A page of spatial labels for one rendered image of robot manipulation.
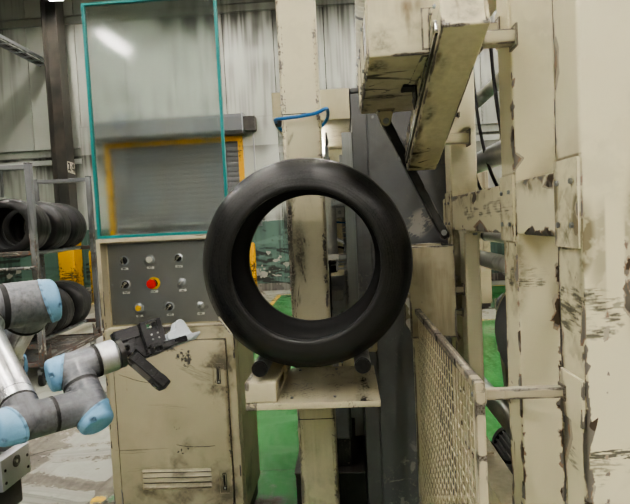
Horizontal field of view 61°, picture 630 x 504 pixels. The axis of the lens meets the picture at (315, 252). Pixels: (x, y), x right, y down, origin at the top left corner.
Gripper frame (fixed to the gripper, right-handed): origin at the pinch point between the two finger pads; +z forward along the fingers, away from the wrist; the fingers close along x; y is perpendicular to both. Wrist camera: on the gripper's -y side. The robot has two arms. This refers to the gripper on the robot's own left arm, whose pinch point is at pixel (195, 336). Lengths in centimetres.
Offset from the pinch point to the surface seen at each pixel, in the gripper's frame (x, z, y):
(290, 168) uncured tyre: -25, 29, 32
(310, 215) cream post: 6, 54, 27
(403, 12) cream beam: -69, 39, 46
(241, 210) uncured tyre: -15.2, 16.9, 26.4
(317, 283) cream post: 13, 52, 5
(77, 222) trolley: 416, 93, 182
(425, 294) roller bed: -11, 73, -12
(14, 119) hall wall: 960, 184, 612
